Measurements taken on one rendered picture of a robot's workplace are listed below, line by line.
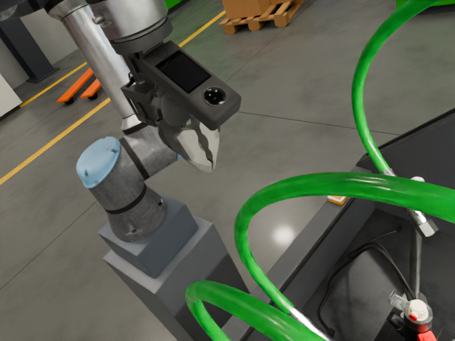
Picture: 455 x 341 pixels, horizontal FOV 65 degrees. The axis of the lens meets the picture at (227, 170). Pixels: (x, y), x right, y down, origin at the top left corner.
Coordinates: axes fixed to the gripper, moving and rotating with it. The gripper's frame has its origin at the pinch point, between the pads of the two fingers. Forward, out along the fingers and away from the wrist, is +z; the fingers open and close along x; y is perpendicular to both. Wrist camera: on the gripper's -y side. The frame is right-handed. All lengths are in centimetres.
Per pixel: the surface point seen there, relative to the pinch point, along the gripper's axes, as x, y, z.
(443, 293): -18.2, -25.5, 37.6
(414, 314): 1.0, -28.3, 10.4
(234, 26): -270, 293, 112
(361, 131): -14.5, -14.8, 0.9
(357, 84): -14.5, -15.0, -6.3
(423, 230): -9.7, -24.8, 10.3
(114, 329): 33, 101, 120
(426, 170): -31.1, -16.9, 21.6
